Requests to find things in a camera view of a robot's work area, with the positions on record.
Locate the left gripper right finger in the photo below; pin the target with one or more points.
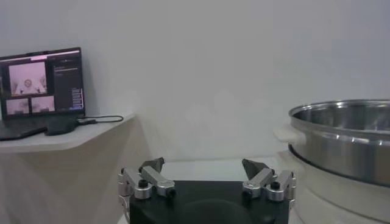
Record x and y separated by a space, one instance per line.
262 179

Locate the cream electric cooker base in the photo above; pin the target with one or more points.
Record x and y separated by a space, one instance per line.
335 194

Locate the black laptop with dark screen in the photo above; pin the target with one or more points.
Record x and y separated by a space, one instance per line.
65 79

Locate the white side table with mouse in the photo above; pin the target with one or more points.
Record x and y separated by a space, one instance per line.
76 137

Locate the black computer mouse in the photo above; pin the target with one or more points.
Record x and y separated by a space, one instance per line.
61 126

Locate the stainless steel steamer basket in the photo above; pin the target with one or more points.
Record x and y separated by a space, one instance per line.
341 152

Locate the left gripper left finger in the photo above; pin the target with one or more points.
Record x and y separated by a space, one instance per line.
152 178

